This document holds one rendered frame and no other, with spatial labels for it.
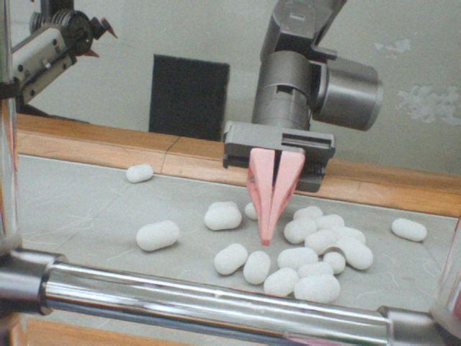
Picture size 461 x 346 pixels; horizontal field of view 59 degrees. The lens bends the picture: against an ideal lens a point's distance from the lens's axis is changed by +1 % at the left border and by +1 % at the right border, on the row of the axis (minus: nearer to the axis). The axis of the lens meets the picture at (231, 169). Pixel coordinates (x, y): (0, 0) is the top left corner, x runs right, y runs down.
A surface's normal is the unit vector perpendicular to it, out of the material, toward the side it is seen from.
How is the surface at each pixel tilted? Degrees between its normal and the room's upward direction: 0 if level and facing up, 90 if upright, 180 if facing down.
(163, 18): 90
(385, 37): 90
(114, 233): 0
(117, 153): 45
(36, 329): 0
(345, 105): 97
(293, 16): 41
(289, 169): 62
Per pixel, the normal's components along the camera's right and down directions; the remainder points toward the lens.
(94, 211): 0.11, -0.94
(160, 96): -0.14, 0.24
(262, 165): -0.03, -0.18
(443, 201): 0.01, -0.44
